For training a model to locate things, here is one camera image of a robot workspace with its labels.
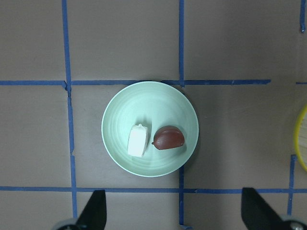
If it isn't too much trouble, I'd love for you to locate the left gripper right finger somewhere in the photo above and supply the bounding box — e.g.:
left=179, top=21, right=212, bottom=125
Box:
left=241, top=187, right=283, bottom=230

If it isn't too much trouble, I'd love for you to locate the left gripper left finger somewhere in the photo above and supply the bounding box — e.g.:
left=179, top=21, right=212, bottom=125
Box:
left=76, top=190, right=106, bottom=230

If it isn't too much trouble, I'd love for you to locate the white steamed bun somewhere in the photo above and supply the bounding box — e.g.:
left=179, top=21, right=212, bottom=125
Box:
left=128, top=124, right=148, bottom=157

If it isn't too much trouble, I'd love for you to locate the yellow steamer layer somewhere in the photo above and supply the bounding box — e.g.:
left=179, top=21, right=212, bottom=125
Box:
left=294, top=104, right=307, bottom=172

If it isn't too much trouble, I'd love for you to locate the brown bun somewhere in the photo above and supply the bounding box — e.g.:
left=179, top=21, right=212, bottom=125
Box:
left=152, top=126, right=185, bottom=150

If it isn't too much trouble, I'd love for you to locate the green plate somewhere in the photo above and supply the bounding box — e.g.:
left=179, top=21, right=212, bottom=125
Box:
left=101, top=81, right=199, bottom=177

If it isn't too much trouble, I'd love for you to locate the brown paper table cover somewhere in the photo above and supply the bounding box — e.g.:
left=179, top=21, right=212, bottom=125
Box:
left=0, top=0, right=307, bottom=230

